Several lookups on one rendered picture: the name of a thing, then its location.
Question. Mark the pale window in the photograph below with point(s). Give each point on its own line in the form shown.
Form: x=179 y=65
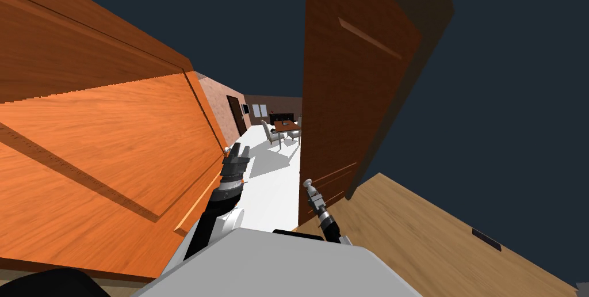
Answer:
x=260 y=110

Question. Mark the dark brown room door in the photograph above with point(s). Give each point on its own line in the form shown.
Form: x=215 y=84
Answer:
x=237 y=115

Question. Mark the dark brown wooden door leaf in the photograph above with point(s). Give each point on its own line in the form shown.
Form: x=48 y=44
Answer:
x=349 y=103

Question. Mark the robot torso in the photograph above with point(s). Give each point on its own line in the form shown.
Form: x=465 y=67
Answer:
x=276 y=269

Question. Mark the white dining chair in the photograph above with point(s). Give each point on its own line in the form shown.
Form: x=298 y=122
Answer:
x=271 y=133
x=295 y=132

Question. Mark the black low cabinet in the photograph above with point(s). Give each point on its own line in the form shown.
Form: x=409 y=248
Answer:
x=281 y=117

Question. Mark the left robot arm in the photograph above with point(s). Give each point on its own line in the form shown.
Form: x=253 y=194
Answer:
x=216 y=209

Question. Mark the brown dining table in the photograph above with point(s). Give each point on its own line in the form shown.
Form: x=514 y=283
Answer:
x=286 y=125

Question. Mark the orange wooden door leaf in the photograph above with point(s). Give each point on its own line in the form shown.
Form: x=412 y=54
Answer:
x=101 y=140

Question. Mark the silver round door knob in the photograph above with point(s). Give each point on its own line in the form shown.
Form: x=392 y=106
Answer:
x=307 y=183

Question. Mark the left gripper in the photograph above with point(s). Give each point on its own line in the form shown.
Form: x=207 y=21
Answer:
x=235 y=166

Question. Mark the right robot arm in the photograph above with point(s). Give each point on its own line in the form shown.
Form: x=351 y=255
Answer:
x=332 y=230

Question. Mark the black flat rectangular plate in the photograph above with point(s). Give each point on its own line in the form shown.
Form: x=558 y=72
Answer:
x=486 y=239

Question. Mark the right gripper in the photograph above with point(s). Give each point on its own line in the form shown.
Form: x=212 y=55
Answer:
x=317 y=203

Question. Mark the black wall screen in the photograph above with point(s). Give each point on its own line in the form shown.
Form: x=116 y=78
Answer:
x=246 y=109

